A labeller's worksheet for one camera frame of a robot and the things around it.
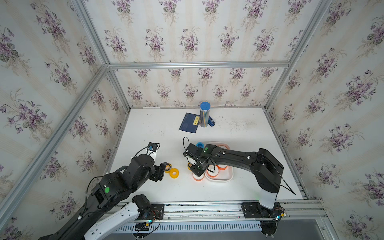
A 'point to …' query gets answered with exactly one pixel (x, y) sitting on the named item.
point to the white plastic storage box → (226, 175)
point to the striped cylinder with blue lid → (204, 113)
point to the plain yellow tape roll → (174, 173)
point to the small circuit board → (142, 226)
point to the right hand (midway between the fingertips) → (197, 170)
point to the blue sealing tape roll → (200, 144)
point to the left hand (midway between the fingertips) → (162, 164)
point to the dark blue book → (190, 123)
